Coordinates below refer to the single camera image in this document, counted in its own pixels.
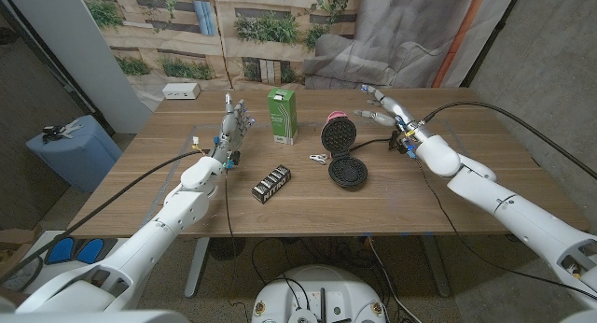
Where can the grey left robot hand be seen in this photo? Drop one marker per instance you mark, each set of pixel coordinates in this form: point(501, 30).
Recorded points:
point(230, 131)

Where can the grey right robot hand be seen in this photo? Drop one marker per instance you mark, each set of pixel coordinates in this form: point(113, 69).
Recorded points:
point(396, 114)

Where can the pink mini sandwich press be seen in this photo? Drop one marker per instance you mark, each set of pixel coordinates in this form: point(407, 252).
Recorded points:
point(347, 171)

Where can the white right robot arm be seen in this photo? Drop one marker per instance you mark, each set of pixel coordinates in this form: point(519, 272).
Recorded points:
point(503, 201)

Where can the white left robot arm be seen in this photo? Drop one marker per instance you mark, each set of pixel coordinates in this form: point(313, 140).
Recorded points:
point(154, 236)

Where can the green carton box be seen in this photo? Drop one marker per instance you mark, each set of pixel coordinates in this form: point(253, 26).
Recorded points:
point(282, 115)

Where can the black Nitro box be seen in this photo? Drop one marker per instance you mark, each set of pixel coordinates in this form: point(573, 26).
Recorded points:
point(271, 184)

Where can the blue storage box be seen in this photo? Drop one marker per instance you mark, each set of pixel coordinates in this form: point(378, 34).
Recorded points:
point(74, 157)

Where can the white power strip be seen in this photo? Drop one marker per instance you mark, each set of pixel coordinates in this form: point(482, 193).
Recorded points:
point(181, 91)

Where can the printed backdrop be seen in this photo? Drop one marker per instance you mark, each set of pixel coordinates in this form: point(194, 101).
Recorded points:
point(280, 33)

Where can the white table leg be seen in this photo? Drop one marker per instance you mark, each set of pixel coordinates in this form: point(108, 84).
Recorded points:
point(436, 267)
point(196, 267)

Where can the black and white clamp tool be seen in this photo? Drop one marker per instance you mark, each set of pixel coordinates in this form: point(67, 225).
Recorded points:
point(55, 132)

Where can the blue foot pedal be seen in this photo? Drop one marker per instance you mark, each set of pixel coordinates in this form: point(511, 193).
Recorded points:
point(60, 251)
point(90, 250)

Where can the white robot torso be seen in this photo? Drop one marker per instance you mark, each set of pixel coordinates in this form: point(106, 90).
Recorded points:
point(319, 295)

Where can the white wall panel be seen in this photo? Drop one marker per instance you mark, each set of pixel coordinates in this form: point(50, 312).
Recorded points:
point(79, 47)

